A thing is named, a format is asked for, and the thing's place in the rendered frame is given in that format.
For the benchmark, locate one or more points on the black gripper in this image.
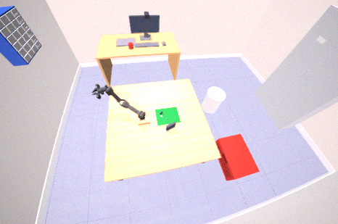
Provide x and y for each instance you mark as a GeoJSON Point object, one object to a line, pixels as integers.
{"type": "Point", "coordinates": [99, 90]}

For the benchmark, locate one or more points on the green circuit board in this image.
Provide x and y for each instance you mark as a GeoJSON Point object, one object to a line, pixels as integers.
{"type": "Point", "coordinates": [170, 115]}

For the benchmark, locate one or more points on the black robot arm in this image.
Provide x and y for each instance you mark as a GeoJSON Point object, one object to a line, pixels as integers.
{"type": "Point", "coordinates": [109, 91]}

